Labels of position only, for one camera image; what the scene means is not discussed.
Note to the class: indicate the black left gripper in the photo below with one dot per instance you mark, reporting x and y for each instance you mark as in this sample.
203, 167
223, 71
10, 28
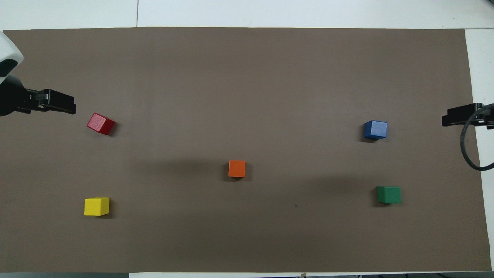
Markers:
11, 96

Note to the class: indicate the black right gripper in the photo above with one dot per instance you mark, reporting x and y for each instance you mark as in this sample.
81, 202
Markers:
489, 121

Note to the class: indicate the red wooden block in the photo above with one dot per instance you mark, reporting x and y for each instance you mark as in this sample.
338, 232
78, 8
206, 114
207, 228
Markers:
101, 124

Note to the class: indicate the blue wooden block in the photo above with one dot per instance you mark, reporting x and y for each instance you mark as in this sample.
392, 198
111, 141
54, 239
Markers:
375, 129

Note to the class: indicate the green wooden block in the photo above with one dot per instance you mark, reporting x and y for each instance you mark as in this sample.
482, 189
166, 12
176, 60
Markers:
389, 194

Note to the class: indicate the yellow wooden block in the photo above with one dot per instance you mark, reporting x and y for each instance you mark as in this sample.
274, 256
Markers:
96, 206

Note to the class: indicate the orange wooden block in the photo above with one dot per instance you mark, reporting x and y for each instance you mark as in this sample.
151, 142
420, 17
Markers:
237, 168

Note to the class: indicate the brown table mat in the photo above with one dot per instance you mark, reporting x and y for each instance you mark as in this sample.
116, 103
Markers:
247, 96

